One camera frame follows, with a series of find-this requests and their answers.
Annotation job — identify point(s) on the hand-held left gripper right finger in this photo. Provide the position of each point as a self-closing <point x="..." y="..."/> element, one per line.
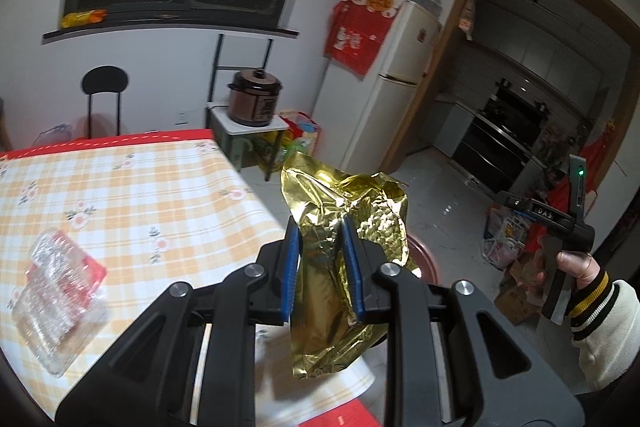
<point x="351" y="267"/>

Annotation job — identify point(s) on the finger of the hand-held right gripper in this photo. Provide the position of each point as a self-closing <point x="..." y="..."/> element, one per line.
<point x="509" y="199"/>

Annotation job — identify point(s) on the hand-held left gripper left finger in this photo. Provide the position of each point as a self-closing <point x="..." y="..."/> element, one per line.
<point x="292" y="267"/>

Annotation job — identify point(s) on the gold foil wrapper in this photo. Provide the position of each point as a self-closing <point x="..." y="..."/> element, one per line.
<point x="370" y="217"/>

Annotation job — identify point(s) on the brown round basin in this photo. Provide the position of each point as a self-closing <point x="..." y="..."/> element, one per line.
<point x="425" y="259"/>

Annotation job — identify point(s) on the person's right hand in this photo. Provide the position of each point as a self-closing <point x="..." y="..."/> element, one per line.
<point x="580" y="269"/>

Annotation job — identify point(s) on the white plastic bags on floor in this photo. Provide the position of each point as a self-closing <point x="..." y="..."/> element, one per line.
<point x="502" y="242"/>

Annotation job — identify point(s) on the black built-in oven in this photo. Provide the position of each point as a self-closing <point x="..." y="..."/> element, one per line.
<point x="500" y="137"/>

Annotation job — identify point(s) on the red hanging decoration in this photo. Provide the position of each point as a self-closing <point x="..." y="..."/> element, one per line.
<point x="600" y="157"/>

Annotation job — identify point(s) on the cardboard box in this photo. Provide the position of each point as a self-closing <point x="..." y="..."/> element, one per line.
<point x="517" y="297"/>

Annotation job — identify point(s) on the kitchen counter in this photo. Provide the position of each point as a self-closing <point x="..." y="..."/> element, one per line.
<point x="452" y="122"/>

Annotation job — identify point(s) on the yellow sack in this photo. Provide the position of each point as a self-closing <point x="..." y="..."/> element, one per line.
<point x="275" y="149"/>

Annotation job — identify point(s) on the pale green kettle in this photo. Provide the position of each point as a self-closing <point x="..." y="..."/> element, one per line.
<point x="248" y="153"/>

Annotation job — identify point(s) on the red and yellow shopping bag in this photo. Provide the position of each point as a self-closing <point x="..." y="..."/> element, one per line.
<point x="302" y="129"/>

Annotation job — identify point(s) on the yellow plaid floral tablecloth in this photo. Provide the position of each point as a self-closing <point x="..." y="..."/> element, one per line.
<point x="150" y="207"/>

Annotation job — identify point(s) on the cream refrigerator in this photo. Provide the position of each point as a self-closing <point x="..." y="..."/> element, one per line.
<point x="385" y="107"/>

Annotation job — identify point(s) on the small white-top side table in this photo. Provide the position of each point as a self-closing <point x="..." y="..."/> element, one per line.
<point x="222" y="117"/>

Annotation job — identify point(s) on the brown pressure cooker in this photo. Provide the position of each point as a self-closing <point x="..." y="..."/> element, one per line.
<point x="255" y="99"/>

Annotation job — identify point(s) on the red printed cloth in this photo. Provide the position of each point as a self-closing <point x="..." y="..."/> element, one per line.
<point x="357" y="37"/>

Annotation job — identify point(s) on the clear plastic clamshell box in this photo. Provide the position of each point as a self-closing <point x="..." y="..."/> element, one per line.
<point x="60" y="297"/>

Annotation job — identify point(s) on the black window sill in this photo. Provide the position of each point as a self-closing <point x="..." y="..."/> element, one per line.
<point x="175" y="34"/>

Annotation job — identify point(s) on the black round-back chair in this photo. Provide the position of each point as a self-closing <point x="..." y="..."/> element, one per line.
<point x="105" y="82"/>

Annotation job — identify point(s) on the bluish plastic bag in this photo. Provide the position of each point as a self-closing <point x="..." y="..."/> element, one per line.
<point x="52" y="134"/>

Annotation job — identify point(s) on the yellow snack packet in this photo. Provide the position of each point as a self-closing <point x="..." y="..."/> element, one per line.
<point x="84" y="18"/>

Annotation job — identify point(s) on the wooden door frame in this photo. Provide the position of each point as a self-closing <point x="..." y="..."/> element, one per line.
<point x="450" y="57"/>

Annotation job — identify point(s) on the kitchen wall cabinets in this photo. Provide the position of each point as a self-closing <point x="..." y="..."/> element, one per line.
<point x="545" y="32"/>

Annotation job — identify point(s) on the wall outlet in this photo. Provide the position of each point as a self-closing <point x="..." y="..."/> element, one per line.
<point x="181" y="118"/>

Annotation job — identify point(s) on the black chair frame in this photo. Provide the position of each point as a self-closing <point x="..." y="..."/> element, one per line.
<point x="217" y="57"/>

